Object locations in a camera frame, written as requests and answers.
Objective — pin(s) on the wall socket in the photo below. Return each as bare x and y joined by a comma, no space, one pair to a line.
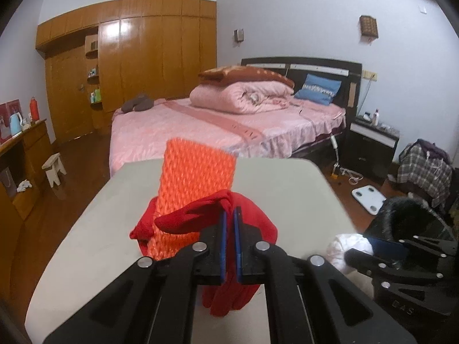
369,75

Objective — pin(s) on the red thermos bottle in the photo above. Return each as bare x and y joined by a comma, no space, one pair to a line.
34,109

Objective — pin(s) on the plaid garment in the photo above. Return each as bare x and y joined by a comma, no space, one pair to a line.
423,175

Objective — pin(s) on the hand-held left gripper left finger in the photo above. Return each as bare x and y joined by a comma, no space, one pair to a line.
222,247

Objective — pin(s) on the wooden desk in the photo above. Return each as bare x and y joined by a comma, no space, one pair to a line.
32,143

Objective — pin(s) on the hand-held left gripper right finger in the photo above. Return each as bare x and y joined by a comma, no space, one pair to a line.
238,247

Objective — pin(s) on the white rag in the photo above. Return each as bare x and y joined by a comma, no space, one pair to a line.
24,185

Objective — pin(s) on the light blue kettle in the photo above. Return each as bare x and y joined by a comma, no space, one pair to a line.
15,124

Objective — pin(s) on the blue patterned pillow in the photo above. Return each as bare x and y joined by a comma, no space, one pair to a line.
317,89

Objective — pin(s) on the white bathroom scale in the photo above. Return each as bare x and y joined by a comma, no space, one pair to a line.
368,200

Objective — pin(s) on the white bottle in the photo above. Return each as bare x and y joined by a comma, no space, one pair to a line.
376,118

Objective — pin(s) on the wooden wardrobe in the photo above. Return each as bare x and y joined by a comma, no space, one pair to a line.
143,61

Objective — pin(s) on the dark wooden headboard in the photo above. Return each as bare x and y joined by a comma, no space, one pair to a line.
322,68

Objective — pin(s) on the dark purple garment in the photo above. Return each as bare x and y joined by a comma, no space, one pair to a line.
435,148

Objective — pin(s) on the orange foam net sleeve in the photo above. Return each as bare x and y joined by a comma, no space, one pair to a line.
197,172

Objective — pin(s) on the red plastic bag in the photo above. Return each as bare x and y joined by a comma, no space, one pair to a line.
251,215

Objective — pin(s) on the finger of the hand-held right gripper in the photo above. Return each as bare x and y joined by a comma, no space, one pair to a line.
385,247
362,258

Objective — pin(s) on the white crumpled paper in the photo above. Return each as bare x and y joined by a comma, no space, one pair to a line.
344,247

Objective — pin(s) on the folded pink quilt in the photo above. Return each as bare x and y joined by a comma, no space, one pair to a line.
229,96

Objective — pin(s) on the brown woven wall lamp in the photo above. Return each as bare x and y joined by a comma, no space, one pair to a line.
369,26

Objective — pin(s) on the white wooden stool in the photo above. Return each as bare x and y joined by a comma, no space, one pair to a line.
53,166

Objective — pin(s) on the grey cloth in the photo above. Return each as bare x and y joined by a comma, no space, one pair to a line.
138,103

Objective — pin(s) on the folded brown blanket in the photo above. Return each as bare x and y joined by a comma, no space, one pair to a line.
247,74

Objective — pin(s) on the black white nightstand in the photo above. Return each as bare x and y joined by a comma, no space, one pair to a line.
369,150

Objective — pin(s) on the bed with pink sheet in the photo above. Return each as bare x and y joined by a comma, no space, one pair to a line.
200,129

